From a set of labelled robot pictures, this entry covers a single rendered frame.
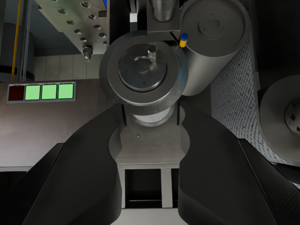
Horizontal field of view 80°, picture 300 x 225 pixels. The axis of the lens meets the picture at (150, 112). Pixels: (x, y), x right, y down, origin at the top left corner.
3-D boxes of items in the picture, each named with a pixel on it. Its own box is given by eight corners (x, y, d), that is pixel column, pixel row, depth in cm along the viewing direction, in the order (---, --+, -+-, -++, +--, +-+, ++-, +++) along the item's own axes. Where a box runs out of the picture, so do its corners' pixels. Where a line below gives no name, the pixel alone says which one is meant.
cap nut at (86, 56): (91, 46, 64) (90, 58, 63) (94, 51, 67) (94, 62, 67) (81, 47, 64) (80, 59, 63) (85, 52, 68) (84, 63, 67)
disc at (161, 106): (185, 27, 30) (191, 113, 28) (185, 28, 31) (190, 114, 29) (99, 31, 31) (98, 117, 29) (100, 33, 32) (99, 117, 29)
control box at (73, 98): (75, 81, 64) (75, 100, 63) (76, 81, 65) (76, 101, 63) (7, 84, 65) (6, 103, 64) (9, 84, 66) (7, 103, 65)
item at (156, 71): (108, 61, 28) (147, 34, 28) (111, 67, 30) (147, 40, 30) (136, 99, 27) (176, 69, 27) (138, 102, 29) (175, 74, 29)
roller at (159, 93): (177, 33, 29) (181, 102, 28) (168, 82, 55) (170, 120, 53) (106, 37, 30) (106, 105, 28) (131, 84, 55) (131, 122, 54)
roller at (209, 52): (246, -11, 30) (255, 56, 29) (206, 57, 56) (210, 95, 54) (175, -7, 31) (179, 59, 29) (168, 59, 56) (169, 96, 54)
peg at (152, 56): (146, 45, 25) (156, 43, 25) (147, 54, 28) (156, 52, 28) (148, 54, 25) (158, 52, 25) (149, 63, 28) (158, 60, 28)
